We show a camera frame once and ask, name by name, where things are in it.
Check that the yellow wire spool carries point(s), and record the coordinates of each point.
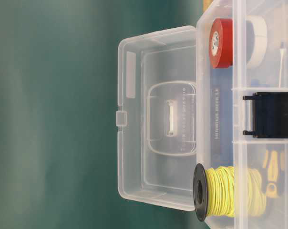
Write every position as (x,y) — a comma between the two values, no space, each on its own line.
(214,189)

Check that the clear plastic toolbox lid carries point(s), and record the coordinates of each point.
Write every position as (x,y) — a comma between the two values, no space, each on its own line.
(156,117)

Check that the clear plastic toolbox base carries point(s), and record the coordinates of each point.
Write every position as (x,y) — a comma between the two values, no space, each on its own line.
(223,115)

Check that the yellow black handled tool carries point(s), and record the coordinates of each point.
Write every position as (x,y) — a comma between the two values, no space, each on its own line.
(273,173)

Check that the red electrical tape roll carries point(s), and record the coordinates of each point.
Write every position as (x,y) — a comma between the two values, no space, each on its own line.
(221,43)

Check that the white tape roll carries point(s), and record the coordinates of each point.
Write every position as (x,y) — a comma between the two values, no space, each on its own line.
(256,40)

